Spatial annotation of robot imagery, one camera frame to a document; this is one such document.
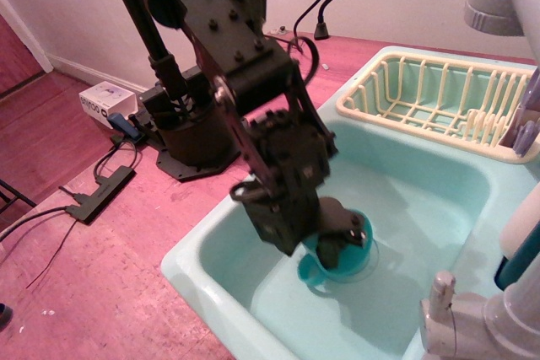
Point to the black usb hub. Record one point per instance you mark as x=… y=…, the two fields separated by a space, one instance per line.
x=90 y=206

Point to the purple utensil in rack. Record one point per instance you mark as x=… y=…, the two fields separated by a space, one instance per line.
x=526 y=121

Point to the black power plug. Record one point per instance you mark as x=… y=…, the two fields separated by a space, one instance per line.
x=321 y=32

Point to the teal plastic cup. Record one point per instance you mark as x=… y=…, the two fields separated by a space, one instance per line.
x=352 y=258

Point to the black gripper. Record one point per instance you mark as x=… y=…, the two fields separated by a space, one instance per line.
x=285 y=222

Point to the grey toy faucet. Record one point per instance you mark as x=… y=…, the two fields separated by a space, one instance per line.
x=506 y=325

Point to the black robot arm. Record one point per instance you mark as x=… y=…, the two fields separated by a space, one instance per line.
x=219 y=75

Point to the white cardboard box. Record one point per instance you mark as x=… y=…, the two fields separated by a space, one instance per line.
x=106 y=98

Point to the light teal toy sink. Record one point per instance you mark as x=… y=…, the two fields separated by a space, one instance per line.
x=432 y=207

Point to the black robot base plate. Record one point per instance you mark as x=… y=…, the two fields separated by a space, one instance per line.
x=193 y=144

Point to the blue clamp handle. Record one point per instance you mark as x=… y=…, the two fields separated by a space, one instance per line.
x=121 y=124

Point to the cream dish drying rack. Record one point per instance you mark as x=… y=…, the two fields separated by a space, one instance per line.
x=461 y=103

